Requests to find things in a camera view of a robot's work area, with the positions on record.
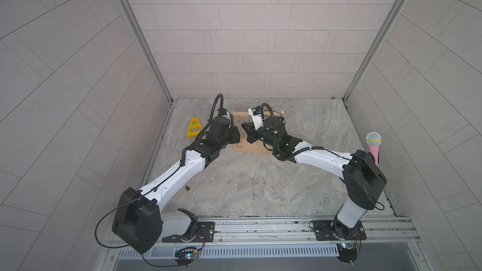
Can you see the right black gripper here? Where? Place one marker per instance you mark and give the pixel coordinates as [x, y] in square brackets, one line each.
[251, 131]

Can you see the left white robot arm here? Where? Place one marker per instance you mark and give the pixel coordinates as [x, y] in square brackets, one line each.
[139, 217]

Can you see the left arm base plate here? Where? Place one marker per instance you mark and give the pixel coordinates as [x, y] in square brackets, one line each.
[201, 232]

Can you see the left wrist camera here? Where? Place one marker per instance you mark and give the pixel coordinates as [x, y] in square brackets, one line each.
[223, 112]

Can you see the yellow triangular plastic piece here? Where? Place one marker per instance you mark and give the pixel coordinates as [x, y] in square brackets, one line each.
[195, 127]

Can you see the wooden jewelry display stand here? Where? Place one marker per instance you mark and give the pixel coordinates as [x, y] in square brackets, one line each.
[245, 147]

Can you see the pink toy microphone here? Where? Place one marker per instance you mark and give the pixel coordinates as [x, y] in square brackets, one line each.
[373, 140]

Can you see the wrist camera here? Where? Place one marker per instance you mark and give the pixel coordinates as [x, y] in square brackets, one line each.
[223, 112]
[257, 116]

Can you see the aluminium mounting rail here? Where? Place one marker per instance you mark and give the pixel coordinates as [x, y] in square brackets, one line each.
[291, 230]

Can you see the white ventilation grille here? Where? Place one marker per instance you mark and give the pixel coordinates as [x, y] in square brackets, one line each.
[242, 251]

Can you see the left green circuit board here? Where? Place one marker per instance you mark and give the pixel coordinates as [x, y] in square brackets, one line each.
[185, 256]

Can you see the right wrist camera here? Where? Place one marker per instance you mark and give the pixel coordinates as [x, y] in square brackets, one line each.
[257, 116]

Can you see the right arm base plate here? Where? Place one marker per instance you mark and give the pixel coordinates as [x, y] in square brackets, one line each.
[334, 230]

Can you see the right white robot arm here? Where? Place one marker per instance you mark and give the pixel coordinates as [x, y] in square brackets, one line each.
[363, 179]

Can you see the right green circuit board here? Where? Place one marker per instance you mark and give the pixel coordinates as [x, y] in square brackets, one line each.
[347, 252]

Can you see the green circuit board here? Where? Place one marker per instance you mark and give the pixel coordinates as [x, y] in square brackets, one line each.
[347, 252]
[185, 256]

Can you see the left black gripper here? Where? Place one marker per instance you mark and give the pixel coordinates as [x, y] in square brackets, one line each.
[233, 132]

